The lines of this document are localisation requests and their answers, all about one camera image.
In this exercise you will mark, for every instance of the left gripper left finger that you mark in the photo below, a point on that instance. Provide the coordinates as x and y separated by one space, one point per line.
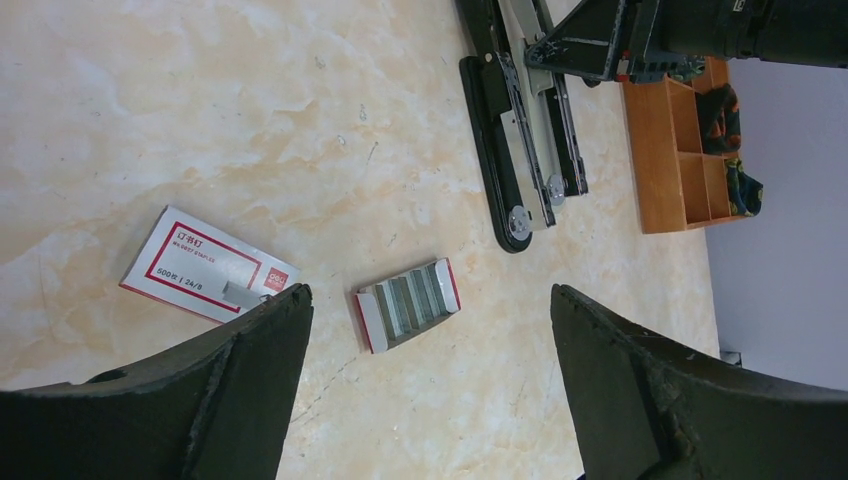
217 406

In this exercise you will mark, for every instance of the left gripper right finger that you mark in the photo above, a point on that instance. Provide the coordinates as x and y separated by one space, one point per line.
645 406

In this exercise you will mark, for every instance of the dark clip bundle bottom right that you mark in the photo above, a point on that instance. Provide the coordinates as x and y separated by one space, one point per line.
745 193

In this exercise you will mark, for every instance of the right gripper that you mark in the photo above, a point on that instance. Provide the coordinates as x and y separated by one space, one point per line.
586 43

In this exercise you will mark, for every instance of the red white staple box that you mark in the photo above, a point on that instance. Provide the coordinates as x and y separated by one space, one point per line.
196 267

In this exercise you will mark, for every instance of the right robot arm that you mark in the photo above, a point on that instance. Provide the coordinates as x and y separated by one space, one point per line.
803 32

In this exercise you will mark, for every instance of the black clip bundle centre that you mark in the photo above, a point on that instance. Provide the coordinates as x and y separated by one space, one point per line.
719 120

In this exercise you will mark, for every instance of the wooden compartment tray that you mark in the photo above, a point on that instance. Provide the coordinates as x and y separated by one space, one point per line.
679 186

